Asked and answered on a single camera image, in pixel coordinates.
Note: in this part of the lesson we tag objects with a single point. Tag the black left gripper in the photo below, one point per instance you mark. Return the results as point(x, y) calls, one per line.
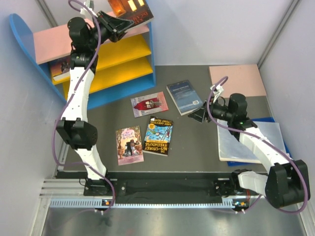
point(115, 27)

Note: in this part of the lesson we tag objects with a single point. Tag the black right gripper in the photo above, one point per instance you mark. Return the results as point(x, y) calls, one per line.
point(198, 115)

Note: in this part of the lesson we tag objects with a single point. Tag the orange lantern cover paperback book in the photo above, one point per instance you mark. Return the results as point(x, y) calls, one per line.
point(136, 10)

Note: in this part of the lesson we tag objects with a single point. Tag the blue treehouse paperback book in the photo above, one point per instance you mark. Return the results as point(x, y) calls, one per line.
point(158, 136)

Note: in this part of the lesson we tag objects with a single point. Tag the pink purple paperback book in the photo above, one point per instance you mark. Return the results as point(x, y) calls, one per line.
point(129, 145)

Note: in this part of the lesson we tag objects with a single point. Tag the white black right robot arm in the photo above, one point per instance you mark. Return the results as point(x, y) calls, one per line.
point(286, 182)

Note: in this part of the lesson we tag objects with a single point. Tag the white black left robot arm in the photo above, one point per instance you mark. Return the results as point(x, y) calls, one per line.
point(73, 125)

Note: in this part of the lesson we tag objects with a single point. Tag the dark blue paperback book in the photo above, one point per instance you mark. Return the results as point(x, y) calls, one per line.
point(184, 97)

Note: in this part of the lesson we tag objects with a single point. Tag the blue pink yellow bookshelf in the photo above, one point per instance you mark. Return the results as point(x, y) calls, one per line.
point(123, 69)

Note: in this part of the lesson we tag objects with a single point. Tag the clear white file folder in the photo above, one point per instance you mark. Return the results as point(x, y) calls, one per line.
point(235, 154)

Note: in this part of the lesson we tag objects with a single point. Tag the red pink picture book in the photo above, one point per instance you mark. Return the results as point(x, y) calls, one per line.
point(149, 104)

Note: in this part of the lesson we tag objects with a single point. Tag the pink board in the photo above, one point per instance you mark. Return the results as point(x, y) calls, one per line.
point(244, 79)

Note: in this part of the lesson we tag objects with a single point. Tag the book on shelf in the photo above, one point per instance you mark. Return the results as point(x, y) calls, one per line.
point(59, 68)

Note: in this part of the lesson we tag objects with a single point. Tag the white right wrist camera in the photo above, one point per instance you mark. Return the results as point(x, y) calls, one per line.
point(217, 91)

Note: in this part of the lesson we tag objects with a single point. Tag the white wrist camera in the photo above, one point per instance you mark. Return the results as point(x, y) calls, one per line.
point(217, 91)
point(88, 9)

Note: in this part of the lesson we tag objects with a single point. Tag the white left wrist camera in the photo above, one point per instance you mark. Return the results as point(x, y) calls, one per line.
point(88, 9)

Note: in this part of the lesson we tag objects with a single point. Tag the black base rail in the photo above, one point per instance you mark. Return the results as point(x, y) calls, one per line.
point(159, 187)

